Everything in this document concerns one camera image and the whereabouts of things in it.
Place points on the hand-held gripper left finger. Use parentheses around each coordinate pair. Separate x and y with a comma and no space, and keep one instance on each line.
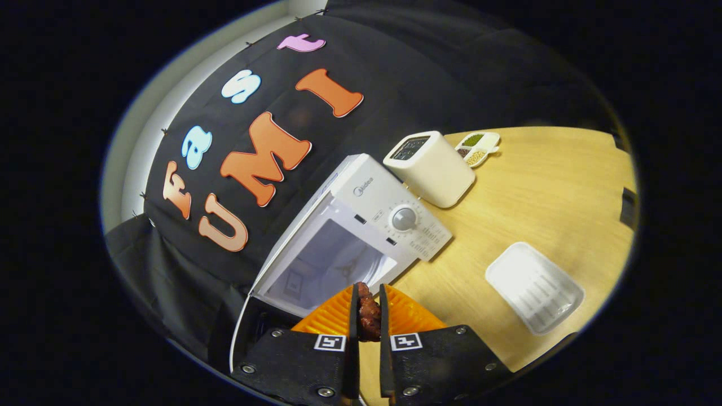
(353,366)

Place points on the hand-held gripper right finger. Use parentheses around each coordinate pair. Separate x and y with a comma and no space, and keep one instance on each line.
(386,366)

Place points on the brown meat piece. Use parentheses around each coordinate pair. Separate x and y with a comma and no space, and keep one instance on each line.
(369,316)

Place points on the white microwave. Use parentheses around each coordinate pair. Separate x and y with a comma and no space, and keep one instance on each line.
(372,192)

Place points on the white plastic tray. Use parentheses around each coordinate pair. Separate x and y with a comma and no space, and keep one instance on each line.
(533,287)

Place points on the white toaster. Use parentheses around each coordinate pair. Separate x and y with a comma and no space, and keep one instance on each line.
(434,169)

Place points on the divided dish of beans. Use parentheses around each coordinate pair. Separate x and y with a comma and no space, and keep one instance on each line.
(476,148)

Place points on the black table clamp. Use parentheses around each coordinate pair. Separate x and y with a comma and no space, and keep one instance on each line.
(628,208)

